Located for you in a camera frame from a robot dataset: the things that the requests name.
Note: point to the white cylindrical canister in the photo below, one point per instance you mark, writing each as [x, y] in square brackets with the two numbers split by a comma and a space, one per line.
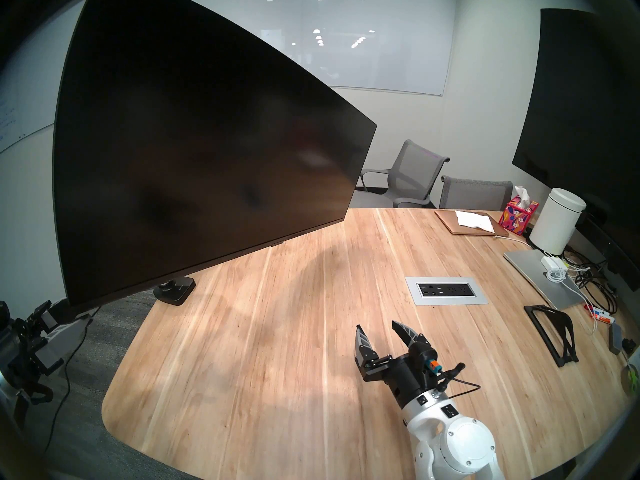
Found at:
[555, 221]

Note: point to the white power adapter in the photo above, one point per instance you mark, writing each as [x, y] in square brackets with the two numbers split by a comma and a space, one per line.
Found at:
[551, 263]

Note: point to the glass whiteboard with scribbles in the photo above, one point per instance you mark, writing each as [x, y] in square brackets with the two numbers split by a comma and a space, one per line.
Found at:
[25, 109]

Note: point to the white paper napkin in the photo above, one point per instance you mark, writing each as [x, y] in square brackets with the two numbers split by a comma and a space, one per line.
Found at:
[474, 220]

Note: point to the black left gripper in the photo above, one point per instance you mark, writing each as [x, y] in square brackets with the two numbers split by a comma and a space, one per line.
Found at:
[15, 354]

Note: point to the large black wall television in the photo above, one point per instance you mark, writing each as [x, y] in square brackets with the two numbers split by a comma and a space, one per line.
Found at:
[575, 109]

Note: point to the gray power adapter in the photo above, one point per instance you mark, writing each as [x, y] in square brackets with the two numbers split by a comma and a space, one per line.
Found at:
[616, 338]

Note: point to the orange and white marker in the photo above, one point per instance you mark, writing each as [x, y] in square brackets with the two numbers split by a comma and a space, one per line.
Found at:
[600, 316]

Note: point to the black video bar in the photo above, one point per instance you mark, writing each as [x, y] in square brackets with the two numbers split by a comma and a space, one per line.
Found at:
[610, 249]

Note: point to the silver closed laptop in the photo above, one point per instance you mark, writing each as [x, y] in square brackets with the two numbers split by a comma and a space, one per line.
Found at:
[532, 276]

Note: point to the black curved computer monitor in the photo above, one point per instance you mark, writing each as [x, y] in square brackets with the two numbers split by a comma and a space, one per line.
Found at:
[200, 134]

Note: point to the silver table power outlet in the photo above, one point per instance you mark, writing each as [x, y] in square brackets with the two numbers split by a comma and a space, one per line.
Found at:
[445, 290]

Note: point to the gray mesh office chair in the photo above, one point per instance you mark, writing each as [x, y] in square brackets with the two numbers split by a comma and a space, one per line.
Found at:
[415, 169]
[475, 194]

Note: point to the black folding laptop stand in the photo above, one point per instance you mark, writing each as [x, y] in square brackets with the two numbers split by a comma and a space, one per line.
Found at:
[567, 346]

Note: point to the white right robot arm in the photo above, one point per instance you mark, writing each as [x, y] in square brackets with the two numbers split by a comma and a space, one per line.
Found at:
[460, 444]

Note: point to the brown leather desk mat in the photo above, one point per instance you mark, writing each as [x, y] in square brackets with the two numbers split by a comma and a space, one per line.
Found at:
[449, 226]

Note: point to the small green object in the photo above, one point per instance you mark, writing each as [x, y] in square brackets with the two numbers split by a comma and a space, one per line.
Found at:
[631, 379]

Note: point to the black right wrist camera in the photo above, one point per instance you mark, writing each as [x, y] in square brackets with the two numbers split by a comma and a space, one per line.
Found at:
[422, 356]

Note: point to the large clean glass whiteboard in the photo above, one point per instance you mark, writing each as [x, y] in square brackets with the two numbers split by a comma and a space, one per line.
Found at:
[390, 44]

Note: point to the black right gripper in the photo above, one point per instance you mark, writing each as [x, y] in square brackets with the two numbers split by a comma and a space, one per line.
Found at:
[405, 379]

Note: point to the colourful floral tissue box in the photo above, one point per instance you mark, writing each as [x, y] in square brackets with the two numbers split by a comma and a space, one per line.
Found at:
[517, 216]

